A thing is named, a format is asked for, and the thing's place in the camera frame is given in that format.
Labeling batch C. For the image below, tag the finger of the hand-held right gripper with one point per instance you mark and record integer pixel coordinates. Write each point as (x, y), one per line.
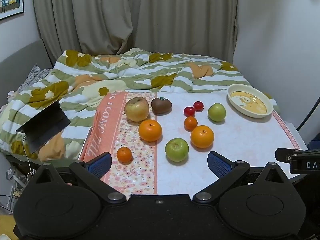
(283, 155)

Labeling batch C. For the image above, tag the large orange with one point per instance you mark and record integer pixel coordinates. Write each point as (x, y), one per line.
(150, 130)
(202, 136)

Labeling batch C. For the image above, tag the green striped floral blanket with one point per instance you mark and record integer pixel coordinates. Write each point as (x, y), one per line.
(120, 72)

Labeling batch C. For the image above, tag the cream cartoon print bowl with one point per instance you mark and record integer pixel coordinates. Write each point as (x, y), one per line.
(250, 101)

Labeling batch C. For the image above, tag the red cherry tomato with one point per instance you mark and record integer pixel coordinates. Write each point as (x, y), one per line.
(189, 111)
(198, 106)

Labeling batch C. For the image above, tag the grey bed headboard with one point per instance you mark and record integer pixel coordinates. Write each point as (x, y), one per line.
(22, 57)

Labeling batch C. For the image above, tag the black laptop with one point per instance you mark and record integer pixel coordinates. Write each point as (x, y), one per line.
(43, 127)

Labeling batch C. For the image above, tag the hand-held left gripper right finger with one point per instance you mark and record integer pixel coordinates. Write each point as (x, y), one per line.
(218, 165)

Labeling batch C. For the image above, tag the grey patterned pillow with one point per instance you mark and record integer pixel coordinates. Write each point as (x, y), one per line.
(32, 76)

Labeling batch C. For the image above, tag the green apple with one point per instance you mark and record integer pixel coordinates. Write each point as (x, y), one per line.
(176, 150)
(217, 112)

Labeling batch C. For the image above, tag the beige curtain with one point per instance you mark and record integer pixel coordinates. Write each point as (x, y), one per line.
(150, 17)

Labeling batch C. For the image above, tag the small orange mandarin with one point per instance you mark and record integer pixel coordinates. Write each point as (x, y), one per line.
(191, 123)
(124, 154)

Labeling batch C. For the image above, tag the glass jar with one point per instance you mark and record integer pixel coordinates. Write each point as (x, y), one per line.
(12, 178)

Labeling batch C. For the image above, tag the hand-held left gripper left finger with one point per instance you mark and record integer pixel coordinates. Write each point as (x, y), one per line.
(101, 165)

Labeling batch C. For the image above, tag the large yellow-red apple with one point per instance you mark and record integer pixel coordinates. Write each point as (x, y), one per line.
(137, 109)

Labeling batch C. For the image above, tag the brown kiwi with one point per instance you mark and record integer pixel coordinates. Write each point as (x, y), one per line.
(161, 105)

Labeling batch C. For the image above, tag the pink floral tablecloth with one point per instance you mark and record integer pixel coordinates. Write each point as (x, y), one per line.
(237, 140)

